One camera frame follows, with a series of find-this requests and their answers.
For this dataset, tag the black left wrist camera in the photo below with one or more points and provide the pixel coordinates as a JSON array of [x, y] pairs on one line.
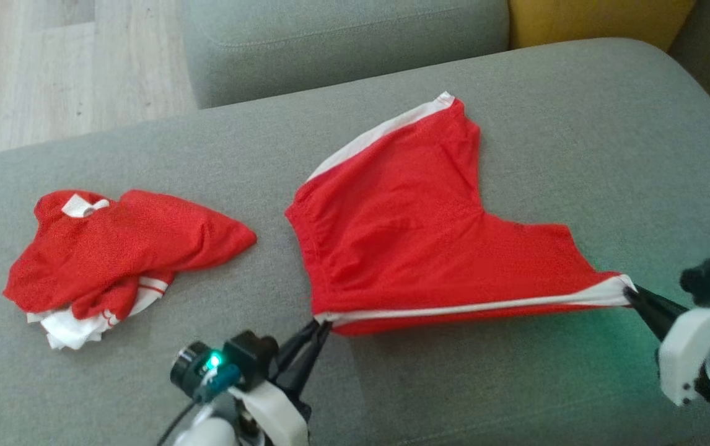
[[249, 353]]

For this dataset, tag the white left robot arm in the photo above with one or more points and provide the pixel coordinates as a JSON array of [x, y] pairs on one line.
[[206, 433]]

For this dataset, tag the large grey sofa seat cushion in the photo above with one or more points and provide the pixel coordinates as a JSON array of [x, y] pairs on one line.
[[516, 384]]

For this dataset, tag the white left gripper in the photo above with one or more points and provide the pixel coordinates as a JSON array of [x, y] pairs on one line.
[[274, 415]]

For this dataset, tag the red basketball jersey white trim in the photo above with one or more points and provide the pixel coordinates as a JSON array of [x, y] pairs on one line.
[[119, 248]]

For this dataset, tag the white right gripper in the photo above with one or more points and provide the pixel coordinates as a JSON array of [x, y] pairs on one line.
[[686, 347]]

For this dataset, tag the grey sofa chaise cushion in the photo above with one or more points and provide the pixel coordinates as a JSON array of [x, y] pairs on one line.
[[330, 43]]

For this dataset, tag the red shorts white side stripes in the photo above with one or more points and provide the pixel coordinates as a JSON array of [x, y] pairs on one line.
[[404, 235]]

